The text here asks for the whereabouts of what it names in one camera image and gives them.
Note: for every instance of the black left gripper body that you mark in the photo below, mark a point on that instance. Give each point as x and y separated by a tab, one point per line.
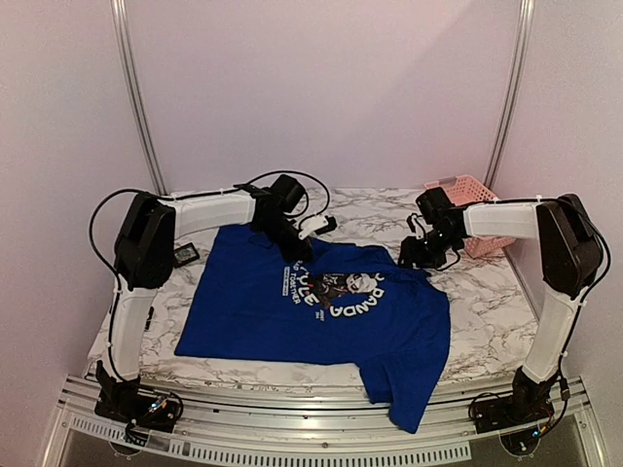
276	233

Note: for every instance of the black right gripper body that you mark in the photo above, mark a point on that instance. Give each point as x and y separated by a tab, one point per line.
417	254

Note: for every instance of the blue printed t-shirt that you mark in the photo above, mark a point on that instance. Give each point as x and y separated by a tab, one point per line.
349	305

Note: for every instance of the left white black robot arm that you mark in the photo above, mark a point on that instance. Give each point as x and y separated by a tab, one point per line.
144	251

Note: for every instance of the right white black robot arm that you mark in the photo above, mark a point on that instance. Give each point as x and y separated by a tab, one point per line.
573	256

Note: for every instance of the black box with silver brooch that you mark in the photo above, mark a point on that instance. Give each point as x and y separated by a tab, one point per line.
185	255

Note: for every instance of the black box with flower brooch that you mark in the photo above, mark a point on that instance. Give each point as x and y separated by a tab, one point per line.
149	318

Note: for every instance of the left aluminium corner post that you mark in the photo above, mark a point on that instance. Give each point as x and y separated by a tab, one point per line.
136	101

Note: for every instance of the aluminium corner post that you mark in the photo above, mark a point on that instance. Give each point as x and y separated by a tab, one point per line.
518	62
136	101

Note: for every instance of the right aluminium corner post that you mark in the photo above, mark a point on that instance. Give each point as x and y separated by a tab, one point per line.
518	62

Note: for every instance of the aluminium front rail frame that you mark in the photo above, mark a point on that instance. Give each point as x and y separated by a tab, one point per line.
324	427

